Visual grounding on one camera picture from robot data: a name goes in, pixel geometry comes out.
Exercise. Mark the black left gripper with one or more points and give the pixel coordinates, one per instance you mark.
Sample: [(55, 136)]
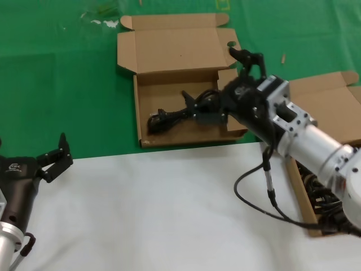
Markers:
[(17, 183)]

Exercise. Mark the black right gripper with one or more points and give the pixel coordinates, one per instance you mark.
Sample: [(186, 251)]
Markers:
[(248, 104)]

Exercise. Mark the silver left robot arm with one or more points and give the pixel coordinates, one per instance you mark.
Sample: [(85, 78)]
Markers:
[(7, 244)]

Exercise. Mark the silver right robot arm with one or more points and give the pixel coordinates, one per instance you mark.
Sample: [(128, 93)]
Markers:
[(310, 141)]

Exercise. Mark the cardboard box with round holes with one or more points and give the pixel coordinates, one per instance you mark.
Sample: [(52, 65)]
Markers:
[(175, 45)]

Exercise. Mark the small wooden stick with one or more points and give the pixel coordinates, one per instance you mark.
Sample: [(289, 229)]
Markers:
[(283, 59)]

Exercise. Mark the green table cloth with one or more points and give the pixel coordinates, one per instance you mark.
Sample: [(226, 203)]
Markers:
[(56, 84)]

